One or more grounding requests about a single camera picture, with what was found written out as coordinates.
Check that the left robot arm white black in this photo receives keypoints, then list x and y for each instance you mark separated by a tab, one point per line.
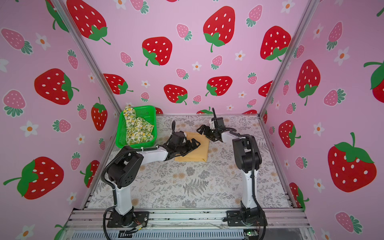
120	173

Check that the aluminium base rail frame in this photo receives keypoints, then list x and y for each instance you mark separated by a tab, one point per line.
191	224

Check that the tan yellow skirt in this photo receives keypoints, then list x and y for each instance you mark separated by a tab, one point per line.
198	155

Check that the green plastic basket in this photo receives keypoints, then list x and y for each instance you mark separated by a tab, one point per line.
149	114

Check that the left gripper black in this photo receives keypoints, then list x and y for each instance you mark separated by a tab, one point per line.
187	142

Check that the lemon print skirt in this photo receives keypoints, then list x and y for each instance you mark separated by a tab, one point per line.
138	130

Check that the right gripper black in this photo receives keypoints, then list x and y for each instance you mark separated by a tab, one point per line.
208	132

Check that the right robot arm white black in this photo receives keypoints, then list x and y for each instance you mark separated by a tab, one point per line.
247	159

